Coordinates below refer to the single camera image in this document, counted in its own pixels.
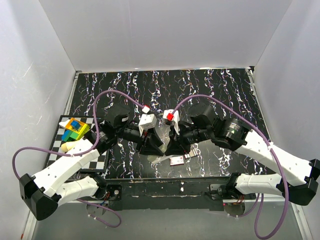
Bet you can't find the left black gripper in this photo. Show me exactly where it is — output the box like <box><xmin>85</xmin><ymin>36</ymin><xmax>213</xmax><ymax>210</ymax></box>
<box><xmin>116</xmin><ymin>124</ymin><xmax>166</xmax><ymax>156</ymax></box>

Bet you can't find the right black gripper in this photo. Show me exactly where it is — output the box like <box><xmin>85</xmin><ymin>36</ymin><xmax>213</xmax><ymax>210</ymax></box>
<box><xmin>164</xmin><ymin>121</ymin><xmax>212</xmax><ymax>156</ymax></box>

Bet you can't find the beige stapler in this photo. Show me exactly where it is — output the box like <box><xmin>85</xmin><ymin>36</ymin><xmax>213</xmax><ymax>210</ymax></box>
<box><xmin>147</xmin><ymin>145</ymin><xmax>173</xmax><ymax>165</ymax></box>

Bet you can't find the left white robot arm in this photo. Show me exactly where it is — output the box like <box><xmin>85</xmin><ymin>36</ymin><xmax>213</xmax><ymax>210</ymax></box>
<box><xmin>19</xmin><ymin>104</ymin><xmax>163</xmax><ymax>221</ymax></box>

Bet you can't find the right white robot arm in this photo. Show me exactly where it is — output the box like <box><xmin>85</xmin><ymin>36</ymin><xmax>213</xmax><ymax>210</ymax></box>
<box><xmin>163</xmin><ymin>103</ymin><xmax>320</xmax><ymax>206</ymax></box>

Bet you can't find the open staple box tray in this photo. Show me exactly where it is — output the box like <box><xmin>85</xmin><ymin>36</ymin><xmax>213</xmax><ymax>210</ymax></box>
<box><xmin>184</xmin><ymin>148</ymin><xmax>198</xmax><ymax>159</ymax></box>

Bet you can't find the checkered board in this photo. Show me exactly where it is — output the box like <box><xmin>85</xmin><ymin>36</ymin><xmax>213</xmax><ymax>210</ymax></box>
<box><xmin>43</xmin><ymin>115</ymin><xmax>109</xmax><ymax>173</ymax></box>

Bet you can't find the colourful toy block stack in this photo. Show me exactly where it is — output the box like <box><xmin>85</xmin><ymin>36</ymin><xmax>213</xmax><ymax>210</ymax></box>
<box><xmin>59</xmin><ymin>117</ymin><xmax>90</xmax><ymax>142</ymax></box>

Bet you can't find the beige wooden peg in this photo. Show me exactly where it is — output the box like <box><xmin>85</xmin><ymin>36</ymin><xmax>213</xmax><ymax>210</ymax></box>
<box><xmin>61</xmin><ymin>140</ymin><xmax>82</xmax><ymax>153</ymax></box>

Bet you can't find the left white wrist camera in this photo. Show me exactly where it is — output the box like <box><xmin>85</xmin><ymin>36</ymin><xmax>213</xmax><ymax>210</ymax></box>
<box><xmin>138</xmin><ymin>114</ymin><xmax>157</xmax><ymax>136</ymax></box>

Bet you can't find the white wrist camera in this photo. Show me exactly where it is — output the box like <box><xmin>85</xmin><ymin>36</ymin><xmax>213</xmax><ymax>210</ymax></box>
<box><xmin>162</xmin><ymin>109</ymin><xmax>180</xmax><ymax>135</ymax></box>
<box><xmin>138</xmin><ymin>114</ymin><xmax>157</xmax><ymax>136</ymax></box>

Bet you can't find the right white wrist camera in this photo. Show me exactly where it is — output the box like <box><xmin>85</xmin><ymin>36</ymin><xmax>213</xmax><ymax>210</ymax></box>
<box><xmin>162</xmin><ymin>109</ymin><xmax>180</xmax><ymax>135</ymax></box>

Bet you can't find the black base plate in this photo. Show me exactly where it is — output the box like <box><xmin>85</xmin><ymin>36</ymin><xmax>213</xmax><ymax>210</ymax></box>
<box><xmin>106</xmin><ymin>177</ymin><xmax>257</xmax><ymax>211</ymax></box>

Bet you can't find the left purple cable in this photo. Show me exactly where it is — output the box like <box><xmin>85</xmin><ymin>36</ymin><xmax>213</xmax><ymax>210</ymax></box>
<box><xmin>12</xmin><ymin>89</ymin><xmax>151</xmax><ymax>180</ymax></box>

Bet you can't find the purple cable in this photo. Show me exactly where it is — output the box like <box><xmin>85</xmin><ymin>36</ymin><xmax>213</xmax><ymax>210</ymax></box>
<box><xmin>12</xmin><ymin>89</ymin><xmax>151</xmax><ymax>180</ymax></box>
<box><xmin>171</xmin><ymin>94</ymin><xmax>290</xmax><ymax>240</ymax></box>

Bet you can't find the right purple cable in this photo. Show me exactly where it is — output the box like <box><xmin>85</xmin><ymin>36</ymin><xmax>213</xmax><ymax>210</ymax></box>
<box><xmin>171</xmin><ymin>94</ymin><xmax>290</xmax><ymax>240</ymax></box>

